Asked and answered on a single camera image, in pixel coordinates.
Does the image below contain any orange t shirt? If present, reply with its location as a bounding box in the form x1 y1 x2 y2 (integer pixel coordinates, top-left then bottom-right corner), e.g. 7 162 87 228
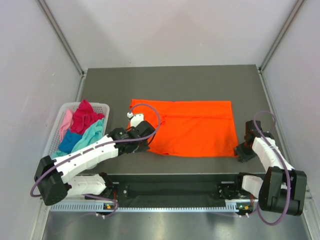
130 99 238 158

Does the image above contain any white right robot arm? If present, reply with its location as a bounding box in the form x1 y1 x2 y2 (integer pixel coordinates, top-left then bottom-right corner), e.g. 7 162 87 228
233 137 307 216

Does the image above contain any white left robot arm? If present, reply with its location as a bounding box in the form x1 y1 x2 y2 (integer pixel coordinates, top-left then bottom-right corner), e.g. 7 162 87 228
34 121 156 206

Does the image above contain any teal t shirt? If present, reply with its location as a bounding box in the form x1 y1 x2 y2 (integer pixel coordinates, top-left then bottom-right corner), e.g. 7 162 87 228
50 118 105 159

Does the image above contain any magenta t shirt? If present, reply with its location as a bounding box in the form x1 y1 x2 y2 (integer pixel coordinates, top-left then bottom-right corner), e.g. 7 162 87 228
70 99 105 135

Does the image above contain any blue t shirt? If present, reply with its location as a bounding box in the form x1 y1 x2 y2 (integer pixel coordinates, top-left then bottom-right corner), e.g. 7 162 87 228
58 129 83 154

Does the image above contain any pink t shirt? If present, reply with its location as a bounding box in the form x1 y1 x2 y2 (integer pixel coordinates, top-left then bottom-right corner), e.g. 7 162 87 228
59 109 74 142

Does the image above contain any white plastic laundry basket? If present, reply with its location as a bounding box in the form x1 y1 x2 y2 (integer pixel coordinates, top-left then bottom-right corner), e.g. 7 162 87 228
43 102 110 157

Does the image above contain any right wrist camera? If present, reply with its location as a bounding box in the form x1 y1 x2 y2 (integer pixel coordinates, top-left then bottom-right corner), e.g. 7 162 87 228
244 120 261 144

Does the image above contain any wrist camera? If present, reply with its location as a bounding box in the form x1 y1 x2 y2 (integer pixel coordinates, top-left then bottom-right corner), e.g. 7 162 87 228
244 120 261 144
127 112 155 139

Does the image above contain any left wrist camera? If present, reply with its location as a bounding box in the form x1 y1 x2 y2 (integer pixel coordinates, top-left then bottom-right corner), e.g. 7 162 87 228
127 112 155 139

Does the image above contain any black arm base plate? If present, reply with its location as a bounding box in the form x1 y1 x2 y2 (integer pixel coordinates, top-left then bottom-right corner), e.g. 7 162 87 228
102 181 251 201

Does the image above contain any slotted grey cable duct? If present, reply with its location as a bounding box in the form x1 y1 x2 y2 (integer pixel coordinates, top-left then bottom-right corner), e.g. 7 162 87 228
50 200 254 213

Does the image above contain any left aluminium frame post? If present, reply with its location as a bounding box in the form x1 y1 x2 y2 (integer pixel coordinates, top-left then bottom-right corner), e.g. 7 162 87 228
36 0 85 77

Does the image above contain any aluminium corner frame post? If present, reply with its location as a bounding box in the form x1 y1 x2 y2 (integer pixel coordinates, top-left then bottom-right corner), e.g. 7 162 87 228
257 0 307 74

